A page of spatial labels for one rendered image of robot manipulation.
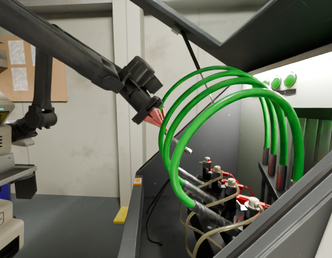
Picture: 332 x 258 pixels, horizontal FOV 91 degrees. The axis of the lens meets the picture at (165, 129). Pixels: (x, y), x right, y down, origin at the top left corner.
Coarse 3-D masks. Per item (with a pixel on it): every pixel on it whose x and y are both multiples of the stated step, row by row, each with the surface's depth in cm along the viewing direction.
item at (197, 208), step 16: (240, 96) 26; (256, 96) 26; (272, 96) 26; (208, 112) 26; (288, 112) 27; (192, 128) 26; (176, 160) 26; (176, 176) 27; (176, 192) 27; (192, 208) 27; (208, 208) 29; (224, 224) 28
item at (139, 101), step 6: (138, 90) 51; (132, 96) 49; (138, 96) 49; (144, 96) 50; (156, 96) 48; (132, 102) 49; (138, 102) 49; (144, 102) 49; (150, 102) 48; (138, 108) 49; (144, 108) 48; (138, 114) 49; (132, 120) 49
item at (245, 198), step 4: (240, 196) 36; (244, 196) 36; (236, 200) 36; (240, 200) 36; (244, 200) 35; (248, 200) 35; (244, 204) 35; (260, 204) 34; (264, 204) 34; (264, 208) 34
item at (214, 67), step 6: (210, 66) 56; (216, 66) 55; (222, 66) 54; (228, 66) 54; (192, 72) 58; (198, 72) 57; (186, 78) 58; (174, 84) 60; (168, 90) 61; (264, 102) 52; (264, 108) 52; (264, 114) 53; (264, 120) 53; (264, 126) 54; (264, 132) 54; (264, 138) 54; (264, 144) 54
